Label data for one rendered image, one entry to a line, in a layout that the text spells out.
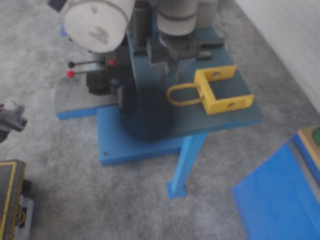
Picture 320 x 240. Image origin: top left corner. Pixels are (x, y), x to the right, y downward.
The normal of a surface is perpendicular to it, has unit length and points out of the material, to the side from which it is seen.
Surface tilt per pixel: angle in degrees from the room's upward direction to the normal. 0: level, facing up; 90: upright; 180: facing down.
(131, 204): 0
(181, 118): 0
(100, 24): 87
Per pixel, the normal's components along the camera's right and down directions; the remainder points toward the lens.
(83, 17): -0.03, 0.82
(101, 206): 0.03, -0.56
